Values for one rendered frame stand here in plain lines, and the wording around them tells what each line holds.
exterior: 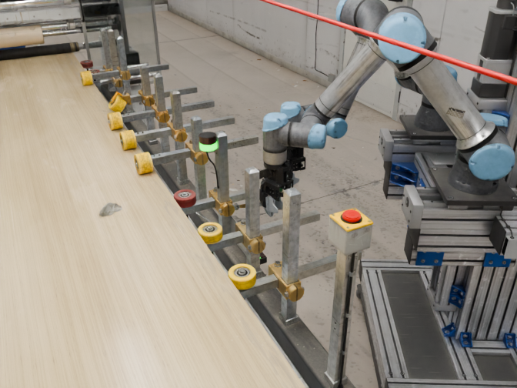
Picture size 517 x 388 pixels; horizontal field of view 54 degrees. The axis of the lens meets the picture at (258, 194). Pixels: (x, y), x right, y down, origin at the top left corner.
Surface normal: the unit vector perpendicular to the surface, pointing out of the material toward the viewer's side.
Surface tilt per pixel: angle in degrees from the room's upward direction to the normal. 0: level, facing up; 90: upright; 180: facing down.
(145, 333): 0
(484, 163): 96
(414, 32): 84
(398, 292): 0
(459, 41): 90
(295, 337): 0
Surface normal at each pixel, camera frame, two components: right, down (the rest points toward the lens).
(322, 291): 0.00, -0.87
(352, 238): 0.44, 0.44
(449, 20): -0.88, 0.24
